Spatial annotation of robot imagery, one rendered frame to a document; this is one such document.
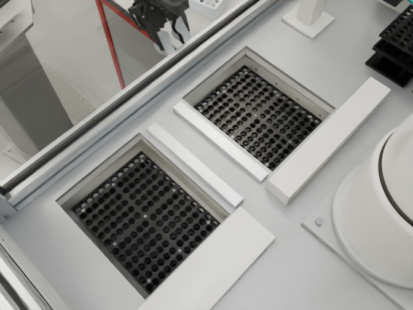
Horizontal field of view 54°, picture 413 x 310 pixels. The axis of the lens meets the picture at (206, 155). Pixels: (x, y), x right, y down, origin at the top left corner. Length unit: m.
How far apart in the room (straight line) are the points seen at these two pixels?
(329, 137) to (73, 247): 0.49
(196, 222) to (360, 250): 0.29
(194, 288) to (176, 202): 0.18
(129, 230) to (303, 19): 0.60
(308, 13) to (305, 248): 0.52
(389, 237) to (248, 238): 0.22
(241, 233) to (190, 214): 0.12
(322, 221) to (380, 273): 0.12
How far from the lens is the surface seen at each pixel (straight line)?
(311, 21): 0.98
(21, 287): 0.59
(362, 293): 0.73
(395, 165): 0.55
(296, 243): 0.72
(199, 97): 0.98
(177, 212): 0.77
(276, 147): 0.84
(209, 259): 0.68
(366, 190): 0.62
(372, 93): 0.86
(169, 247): 0.75
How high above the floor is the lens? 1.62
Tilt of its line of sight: 61 degrees down
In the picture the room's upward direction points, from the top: straight up
